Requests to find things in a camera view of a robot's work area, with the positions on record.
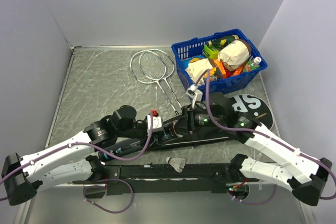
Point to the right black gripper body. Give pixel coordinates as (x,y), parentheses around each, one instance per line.
(202,118)

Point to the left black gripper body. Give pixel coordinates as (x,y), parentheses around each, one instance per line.
(136,130)

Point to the black shuttlecock tube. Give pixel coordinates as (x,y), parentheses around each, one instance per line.
(158,139)

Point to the white shuttlecock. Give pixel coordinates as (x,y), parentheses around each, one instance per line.
(177,163)

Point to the black racket bag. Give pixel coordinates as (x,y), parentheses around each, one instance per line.
(241,110)

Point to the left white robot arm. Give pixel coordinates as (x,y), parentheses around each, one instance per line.
(79,158)

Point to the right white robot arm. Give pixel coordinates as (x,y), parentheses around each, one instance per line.
(303,175)

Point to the white badminton racket left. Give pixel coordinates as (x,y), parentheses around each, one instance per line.
(135,70)

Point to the blue plastic basket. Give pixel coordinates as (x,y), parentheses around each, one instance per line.
(193,48)

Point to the yellow blue snack box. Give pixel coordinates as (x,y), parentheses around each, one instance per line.
(213,76)

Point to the orange snack box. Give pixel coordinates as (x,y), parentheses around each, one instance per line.
(225,73)

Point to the green snack box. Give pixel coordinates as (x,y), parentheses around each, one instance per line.
(210,52)

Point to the beige paper bag roll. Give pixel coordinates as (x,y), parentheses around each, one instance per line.
(235,54)

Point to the green plastic bottle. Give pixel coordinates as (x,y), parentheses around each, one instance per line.
(252,64)

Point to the dark green bottle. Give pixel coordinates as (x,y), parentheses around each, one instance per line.
(223,41)

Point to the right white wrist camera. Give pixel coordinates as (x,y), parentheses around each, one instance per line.
(194,94)

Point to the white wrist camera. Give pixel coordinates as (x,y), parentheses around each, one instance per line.
(154,121)
(194,94)

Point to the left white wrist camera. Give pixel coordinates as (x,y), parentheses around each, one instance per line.
(154,121)

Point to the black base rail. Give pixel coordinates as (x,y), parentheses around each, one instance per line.
(162,178)

